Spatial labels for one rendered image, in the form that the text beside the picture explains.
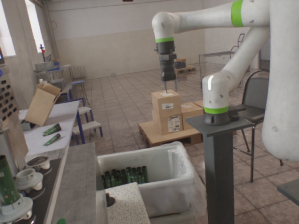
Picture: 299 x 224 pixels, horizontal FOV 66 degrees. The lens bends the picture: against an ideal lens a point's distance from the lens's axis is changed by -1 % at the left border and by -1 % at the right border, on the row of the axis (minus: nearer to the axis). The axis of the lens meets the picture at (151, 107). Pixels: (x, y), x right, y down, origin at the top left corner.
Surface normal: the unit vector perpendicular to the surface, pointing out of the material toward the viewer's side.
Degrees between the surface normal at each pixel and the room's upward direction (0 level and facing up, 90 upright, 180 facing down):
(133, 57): 90
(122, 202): 0
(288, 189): 0
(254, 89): 77
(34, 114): 90
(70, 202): 0
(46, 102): 90
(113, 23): 90
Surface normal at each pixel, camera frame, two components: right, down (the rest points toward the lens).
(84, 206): -0.12, -0.95
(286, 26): -0.73, 0.32
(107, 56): 0.23, 0.25
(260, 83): -0.85, 0.02
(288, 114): -0.58, 0.22
